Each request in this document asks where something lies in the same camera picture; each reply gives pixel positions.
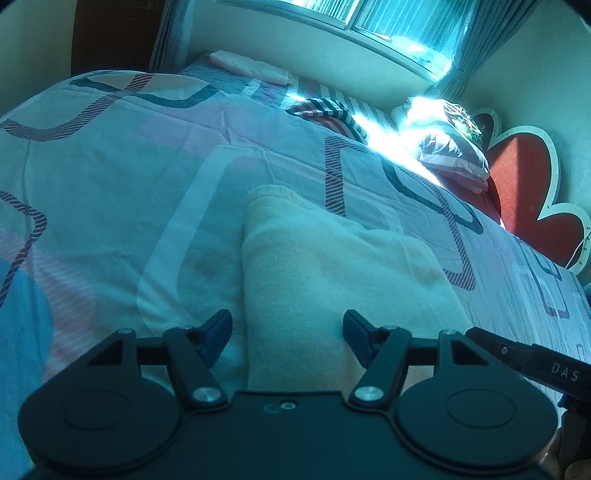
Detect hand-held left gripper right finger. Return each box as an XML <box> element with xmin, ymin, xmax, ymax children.
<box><xmin>343</xmin><ymin>310</ymin><xmax>505</xmax><ymax>412</ymax></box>

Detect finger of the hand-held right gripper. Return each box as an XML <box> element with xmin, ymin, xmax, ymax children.
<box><xmin>465</xmin><ymin>326</ymin><xmax>535</xmax><ymax>378</ymax></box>

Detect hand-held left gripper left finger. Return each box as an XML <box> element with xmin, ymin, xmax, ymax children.
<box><xmin>87</xmin><ymin>309</ymin><xmax>233</xmax><ymax>412</ymax></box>

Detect white towel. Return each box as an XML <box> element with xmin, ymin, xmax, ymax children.
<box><xmin>242</xmin><ymin>185</ymin><xmax>472</xmax><ymax>394</ymax></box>

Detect red heart-shaped headboard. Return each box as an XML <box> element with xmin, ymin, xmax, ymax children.
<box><xmin>471</xmin><ymin>107</ymin><xmax>591</xmax><ymax>274</ymax></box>

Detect patterned bed cover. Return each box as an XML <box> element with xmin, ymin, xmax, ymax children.
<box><xmin>0</xmin><ymin>69</ymin><xmax>591</xmax><ymax>480</ymax></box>

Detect stacked pillows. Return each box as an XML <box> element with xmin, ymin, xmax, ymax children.
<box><xmin>392</xmin><ymin>96</ymin><xmax>491</xmax><ymax>193</ymax></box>

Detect dark striped cloth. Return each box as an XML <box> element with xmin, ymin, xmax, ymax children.
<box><xmin>285</xmin><ymin>97</ymin><xmax>370</xmax><ymax>142</ymax></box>

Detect colourful floral cloth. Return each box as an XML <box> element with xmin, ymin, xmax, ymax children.
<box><xmin>442</xmin><ymin>102</ymin><xmax>485</xmax><ymax>149</ymax></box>

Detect striped bed sheet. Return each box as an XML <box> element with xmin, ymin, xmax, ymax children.
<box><xmin>178</xmin><ymin>62</ymin><xmax>503</xmax><ymax>224</ymax></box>

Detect white folded cloth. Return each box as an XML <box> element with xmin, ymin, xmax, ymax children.
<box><xmin>209</xmin><ymin>50</ymin><xmax>297</xmax><ymax>86</ymax></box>

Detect grey curtain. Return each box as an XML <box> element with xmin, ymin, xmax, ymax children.
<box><xmin>430</xmin><ymin>0</ymin><xmax>533</xmax><ymax>100</ymax></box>
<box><xmin>147</xmin><ymin>0</ymin><xmax>197</xmax><ymax>73</ymax></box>

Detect window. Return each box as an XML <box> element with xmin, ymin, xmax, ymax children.
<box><xmin>216</xmin><ymin>0</ymin><xmax>463</xmax><ymax>84</ymax></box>

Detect dark brown wardrobe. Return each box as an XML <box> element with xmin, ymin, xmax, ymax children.
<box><xmin>71</xmin><ymin>0</ymin><xmax>171</xmax><ymax>77</ymax></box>

